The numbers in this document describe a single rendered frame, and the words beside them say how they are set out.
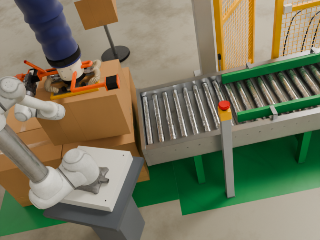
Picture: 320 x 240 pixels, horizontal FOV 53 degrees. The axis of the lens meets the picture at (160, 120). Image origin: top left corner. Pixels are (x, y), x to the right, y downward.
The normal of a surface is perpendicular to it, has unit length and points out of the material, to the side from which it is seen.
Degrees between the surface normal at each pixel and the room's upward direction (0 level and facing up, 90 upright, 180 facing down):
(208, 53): 90
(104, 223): 0
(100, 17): 90
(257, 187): 0
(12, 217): 0
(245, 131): 90
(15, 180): 90
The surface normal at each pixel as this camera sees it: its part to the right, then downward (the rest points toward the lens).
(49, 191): 0.52, 0.41
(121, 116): 0.05, 0.72
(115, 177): -0.21, -0.63
